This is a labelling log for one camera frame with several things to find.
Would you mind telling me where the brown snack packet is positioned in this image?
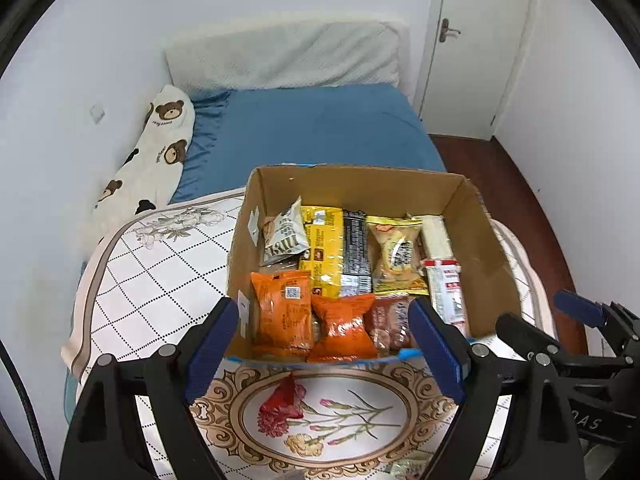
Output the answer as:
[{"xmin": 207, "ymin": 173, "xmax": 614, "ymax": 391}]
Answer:
[{"xmin": 365, "ymin": 294, "xmax": 418, "ymax": 356}]

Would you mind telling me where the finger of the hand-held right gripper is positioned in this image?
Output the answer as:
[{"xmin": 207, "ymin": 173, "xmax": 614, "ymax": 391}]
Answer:
[
  {"xmin": 495, "ymin": 312, "xmax": 563, "ymax": 361},
  {"xmin": 554, "ymin": 289, "xmax": 640, "ymax": 348}
]

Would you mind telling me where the orange pillow-shaped snack packet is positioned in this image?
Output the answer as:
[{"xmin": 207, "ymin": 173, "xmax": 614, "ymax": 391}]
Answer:
[{"xmin": 307, "ymin": 292, "xmax": 377, "ymax": 363}]

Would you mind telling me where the bear print pillow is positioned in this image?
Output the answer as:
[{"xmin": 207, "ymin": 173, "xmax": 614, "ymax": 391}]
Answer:
[{"xmin": 91, "ymin": 85, "xmax": 197, "ymax": 241}]

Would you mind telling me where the white long snack packet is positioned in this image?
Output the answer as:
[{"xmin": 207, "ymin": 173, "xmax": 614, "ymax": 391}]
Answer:
[{"xmin": 417, "ymin": 215, "xmax": 453, "ymax": 261}]

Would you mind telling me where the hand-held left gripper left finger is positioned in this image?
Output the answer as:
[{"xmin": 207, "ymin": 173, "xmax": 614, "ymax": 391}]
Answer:
[{"xmin": 59, "ymin": 297, "xmax": 240, "ymax": 480}]

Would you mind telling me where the white door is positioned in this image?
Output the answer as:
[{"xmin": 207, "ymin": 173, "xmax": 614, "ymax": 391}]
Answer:
[{"xmin": 415, "ymin": 0, "xmax": 541, "ymax": 141}]

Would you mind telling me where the large yellow black snack packet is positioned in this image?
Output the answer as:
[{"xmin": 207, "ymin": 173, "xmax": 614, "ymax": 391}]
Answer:
[{"xmin": 299, "ymin": 206, "xmax": 373, "ymax": 298}]

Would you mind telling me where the white diamond pattern blanket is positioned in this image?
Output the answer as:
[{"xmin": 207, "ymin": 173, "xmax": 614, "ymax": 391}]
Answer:
[{"xmin": 61, "ymin": 190, "xmax": 558, "ymax": 480}]

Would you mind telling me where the black cable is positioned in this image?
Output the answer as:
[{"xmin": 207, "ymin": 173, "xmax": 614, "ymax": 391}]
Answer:
[{"xmin": 0, "ymin": 340, "xmax": 56, "ymax": 480}]

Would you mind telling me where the white pillow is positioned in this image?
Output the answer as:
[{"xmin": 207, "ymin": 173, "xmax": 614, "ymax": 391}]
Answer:
[{"xmin": 165, "ymin": 17, "xmax": 411, "ymax": 93}]

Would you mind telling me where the metal door handle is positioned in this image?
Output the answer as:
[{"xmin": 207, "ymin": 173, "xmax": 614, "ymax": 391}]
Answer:
[{"xmin": 437, "ymin": 17, "xmax": 461, "ymax": 43}]

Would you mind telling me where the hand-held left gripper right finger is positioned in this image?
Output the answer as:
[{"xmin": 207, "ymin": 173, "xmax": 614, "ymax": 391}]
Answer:
[{"xmin": 407, "ymin": 297, "xmax": 586, "ymax": 480}]

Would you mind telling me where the clear red white long packet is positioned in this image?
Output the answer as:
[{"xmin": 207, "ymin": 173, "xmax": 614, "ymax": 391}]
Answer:
[{"xmin": 420, "ymin": 257, "xmax": 471, "ymax": 336}]

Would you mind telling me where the yellow bread packet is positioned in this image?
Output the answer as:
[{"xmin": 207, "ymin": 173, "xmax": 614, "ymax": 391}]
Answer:
[{"xmin": 366, "ymin": 215, "xmax": 430, "ymax": 296}]

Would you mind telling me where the tall orange snack packet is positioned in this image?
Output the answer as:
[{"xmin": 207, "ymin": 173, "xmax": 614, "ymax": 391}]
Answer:
[{"xmin": 250, "ymin": 270, "xmax": 316, "ymax": 358}]

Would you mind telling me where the printed cardboard box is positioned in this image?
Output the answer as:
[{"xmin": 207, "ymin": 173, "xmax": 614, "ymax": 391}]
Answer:
[{"xmin": 225, "ymin": 162, "xmax": 523, "ymax": 363}]

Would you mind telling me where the white green nut packet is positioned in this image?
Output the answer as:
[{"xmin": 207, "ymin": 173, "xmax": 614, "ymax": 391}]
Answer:
[{"xmin": 261, "ymin": 196, "xmax": 310, "ymax": 267}]

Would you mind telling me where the green candy packet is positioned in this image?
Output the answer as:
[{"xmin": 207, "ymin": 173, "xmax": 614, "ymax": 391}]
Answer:
[{"xmin": 389, "ymin": 452, "xmax": 431, "ymax": 480}]

